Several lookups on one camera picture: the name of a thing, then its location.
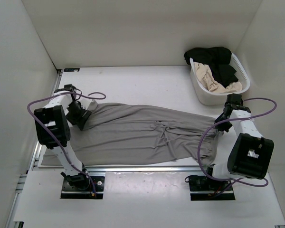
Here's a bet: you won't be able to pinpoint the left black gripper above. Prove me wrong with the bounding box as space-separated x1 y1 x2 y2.
66 102 92 131

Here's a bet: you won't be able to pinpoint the grey trousers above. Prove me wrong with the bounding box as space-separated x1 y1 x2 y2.
42 102 225 167

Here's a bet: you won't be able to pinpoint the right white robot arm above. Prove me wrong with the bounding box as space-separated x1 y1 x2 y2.
204 94 274 190

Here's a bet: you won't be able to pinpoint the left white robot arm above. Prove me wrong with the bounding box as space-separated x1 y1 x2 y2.
33 84 91 190

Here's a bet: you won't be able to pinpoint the beige trousers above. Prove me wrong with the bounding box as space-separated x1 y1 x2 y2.
194 62 243 94

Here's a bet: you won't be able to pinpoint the black trousers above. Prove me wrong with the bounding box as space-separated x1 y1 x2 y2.
184 47 238 87

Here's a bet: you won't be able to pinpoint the white laundry basket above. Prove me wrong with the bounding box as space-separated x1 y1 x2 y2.
190 53 250 106

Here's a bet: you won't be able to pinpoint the black label sticker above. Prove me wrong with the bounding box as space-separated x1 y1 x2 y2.
64 68 80 72

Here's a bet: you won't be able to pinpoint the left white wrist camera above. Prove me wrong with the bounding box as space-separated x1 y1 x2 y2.
80 99 98 112

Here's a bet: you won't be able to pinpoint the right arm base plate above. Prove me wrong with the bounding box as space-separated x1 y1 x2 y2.
184 175 235 201

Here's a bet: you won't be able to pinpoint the left aluminium rail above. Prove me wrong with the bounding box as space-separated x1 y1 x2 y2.
26 69 63 173

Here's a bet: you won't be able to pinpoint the aluminium rail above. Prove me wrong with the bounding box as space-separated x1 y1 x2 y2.
87 166 204 175
26 69 63 173

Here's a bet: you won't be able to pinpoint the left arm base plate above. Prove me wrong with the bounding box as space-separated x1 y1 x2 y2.
60 172 105 200

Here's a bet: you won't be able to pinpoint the front aluminium rail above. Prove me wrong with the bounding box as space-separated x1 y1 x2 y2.
87 166 204 175

